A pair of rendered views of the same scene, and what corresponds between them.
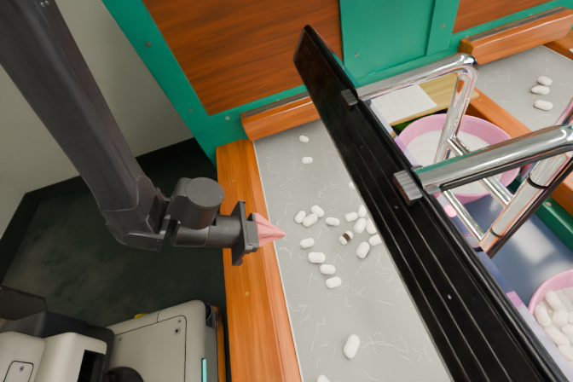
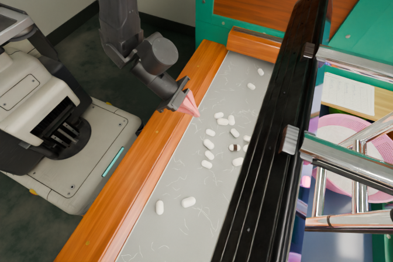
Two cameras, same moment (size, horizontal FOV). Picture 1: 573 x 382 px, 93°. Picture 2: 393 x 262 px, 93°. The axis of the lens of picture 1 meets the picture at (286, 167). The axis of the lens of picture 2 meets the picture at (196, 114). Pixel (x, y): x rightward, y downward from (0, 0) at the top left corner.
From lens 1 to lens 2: 0.07 m
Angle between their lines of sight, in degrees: 16
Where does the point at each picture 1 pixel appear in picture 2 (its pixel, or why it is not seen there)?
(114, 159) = not seen: outside the picture
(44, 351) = (48, 81)
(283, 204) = (215, 101)
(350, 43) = (351, 23)
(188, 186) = (158, 40)
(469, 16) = not seen: outside the picture
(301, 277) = (192, 147)
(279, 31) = not seen: outside the picture
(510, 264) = (322, 244)
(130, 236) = (109, 47)
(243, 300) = (152, 133)
